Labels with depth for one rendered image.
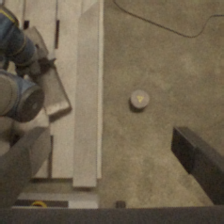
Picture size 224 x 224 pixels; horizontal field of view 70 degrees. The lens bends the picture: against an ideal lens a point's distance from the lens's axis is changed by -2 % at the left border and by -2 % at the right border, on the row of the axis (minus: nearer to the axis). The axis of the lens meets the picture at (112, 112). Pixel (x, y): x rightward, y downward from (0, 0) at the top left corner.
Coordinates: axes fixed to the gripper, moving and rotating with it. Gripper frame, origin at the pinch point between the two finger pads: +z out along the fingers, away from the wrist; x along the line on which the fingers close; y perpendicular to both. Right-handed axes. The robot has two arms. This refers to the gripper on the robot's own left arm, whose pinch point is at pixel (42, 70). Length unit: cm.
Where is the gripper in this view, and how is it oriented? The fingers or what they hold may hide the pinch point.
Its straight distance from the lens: 88.4
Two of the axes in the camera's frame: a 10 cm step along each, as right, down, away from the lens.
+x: -9.1, 4.2, -0.5
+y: -4.2, -9.0, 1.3
